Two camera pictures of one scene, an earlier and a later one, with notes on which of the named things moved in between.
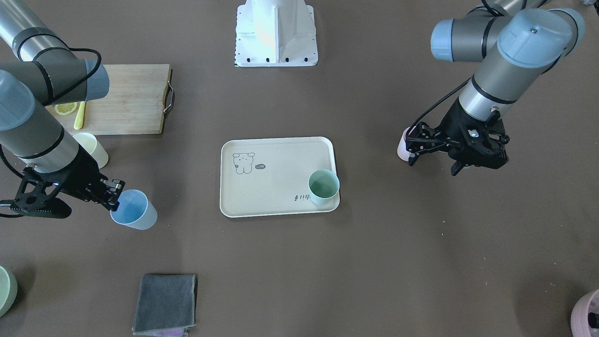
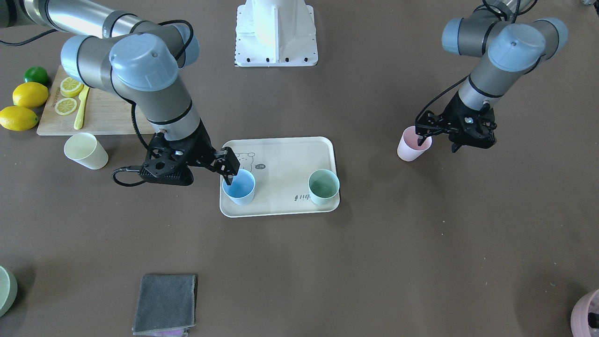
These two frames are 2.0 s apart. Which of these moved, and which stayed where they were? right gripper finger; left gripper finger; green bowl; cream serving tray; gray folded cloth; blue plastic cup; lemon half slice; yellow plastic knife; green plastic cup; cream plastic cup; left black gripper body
Moved: right gripper finger; left black gripper body; blue plastic cup; left gripper finger
Stayed: lemon half slice; cream plastic cup; yellow plastic knife; green plastic cup; gray folded cloth; green bowl; cream serving tray
